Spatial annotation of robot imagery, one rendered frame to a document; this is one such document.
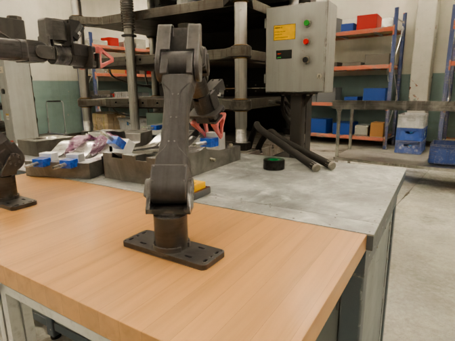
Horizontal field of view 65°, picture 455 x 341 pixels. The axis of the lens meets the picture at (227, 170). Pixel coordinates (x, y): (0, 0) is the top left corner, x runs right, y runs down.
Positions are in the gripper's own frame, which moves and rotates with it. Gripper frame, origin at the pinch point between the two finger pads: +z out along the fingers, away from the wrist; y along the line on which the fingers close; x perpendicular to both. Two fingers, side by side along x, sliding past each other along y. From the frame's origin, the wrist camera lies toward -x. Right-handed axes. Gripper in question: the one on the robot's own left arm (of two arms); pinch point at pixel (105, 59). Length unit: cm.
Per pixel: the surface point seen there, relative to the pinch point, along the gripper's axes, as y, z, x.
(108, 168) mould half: -5.2, -5.8, 36.0
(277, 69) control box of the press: -28, 81, -1
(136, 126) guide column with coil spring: 60, 70, 30
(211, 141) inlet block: -40.9, 4.0, 25.7
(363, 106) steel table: -16, 344, 23
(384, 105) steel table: -37, 343, 22
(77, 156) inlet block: 4.8, -10.3, 32.3
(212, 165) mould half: -28, 23, 37
